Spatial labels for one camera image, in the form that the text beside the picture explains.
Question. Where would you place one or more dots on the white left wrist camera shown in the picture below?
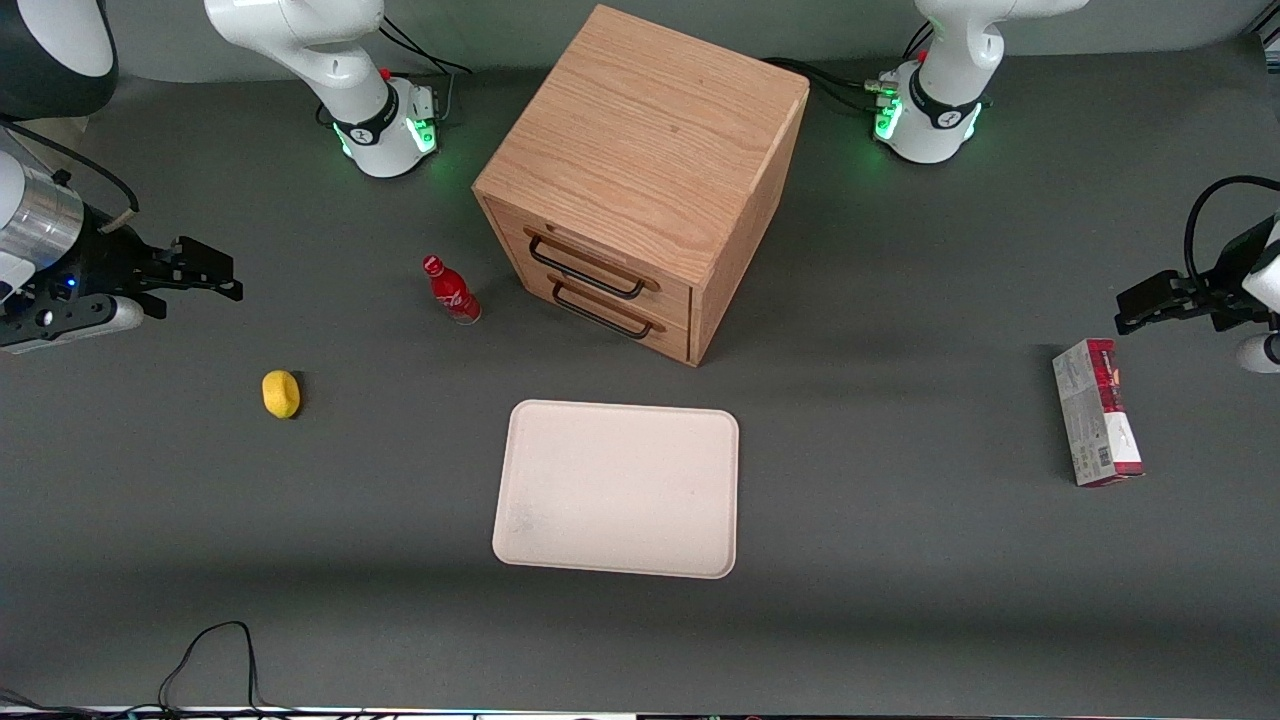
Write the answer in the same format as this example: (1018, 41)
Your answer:
(1262, 353)

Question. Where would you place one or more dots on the wooden drawer cabinet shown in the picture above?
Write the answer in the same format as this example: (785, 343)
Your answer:
(650, 160)

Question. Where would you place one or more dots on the red coke bottle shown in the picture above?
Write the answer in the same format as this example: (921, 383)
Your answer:
(452, 291)

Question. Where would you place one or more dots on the beige rectangular tray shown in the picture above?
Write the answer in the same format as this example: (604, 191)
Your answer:
(617, 488)

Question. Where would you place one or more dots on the yellow lemon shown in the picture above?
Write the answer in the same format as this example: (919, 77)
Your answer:
(281, 394)

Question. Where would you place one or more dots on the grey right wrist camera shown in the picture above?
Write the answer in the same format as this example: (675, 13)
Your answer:
(70, 322)

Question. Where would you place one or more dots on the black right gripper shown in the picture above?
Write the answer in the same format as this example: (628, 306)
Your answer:
(103, 262)

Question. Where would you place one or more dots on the grey and red carton box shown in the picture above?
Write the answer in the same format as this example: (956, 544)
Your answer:
(1096, 412)

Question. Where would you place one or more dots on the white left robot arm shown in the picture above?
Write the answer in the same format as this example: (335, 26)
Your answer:
(940, 100)

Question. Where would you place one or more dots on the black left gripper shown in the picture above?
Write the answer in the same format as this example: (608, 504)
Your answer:
(1226, 284)

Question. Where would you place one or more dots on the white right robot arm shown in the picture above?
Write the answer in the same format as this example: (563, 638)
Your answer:
(330, 60)

